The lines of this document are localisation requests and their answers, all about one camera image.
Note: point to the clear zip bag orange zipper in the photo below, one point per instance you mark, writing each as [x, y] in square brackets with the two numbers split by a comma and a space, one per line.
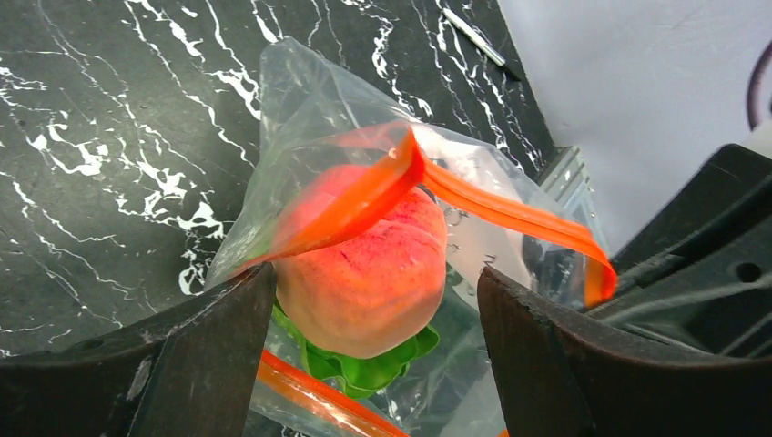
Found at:
[336, 155]

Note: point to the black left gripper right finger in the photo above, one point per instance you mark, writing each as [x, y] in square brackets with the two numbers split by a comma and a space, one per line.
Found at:
[561, 373]

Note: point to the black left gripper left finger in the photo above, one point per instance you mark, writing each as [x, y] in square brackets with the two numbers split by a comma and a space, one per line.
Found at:
[186, 371]

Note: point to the toy peach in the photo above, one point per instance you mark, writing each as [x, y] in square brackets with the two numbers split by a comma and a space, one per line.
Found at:
[367, 295]

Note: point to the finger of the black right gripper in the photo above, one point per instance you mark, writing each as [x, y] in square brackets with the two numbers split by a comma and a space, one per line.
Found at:
[699, 274]

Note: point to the green toy lettuce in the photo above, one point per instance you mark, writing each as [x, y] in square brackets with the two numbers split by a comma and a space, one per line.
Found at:
[359, 378]

